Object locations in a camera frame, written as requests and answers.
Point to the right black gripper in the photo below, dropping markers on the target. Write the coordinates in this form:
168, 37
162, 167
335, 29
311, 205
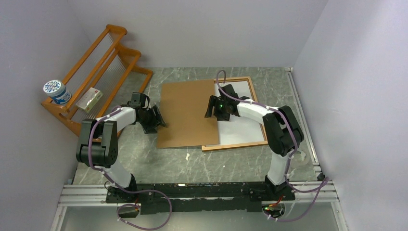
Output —
212, 103

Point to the white red small box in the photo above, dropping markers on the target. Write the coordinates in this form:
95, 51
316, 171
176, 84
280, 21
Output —
89, 99

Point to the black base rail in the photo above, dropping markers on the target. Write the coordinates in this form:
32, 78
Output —
196, 197

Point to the blue white round tin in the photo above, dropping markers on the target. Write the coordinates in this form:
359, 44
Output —
57, 91

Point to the orange wooden shelf rack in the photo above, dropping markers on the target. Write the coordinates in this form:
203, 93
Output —
105, 65

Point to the brown backing board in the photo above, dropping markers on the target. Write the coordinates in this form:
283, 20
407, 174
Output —
183, 106

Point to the aluminium extrusion rail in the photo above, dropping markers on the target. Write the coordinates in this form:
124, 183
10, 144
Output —
95, 195

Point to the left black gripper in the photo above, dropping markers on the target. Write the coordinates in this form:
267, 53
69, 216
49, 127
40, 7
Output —
149, 128

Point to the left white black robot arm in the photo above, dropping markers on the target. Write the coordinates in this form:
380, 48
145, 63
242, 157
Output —
97, 146

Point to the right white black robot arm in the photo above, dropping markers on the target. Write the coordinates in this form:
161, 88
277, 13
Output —
282, 129

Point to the clear tape roll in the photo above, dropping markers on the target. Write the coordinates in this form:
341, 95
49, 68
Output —
300, 158

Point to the plant photo print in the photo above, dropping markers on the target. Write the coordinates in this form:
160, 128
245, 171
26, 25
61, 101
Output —
239, 130

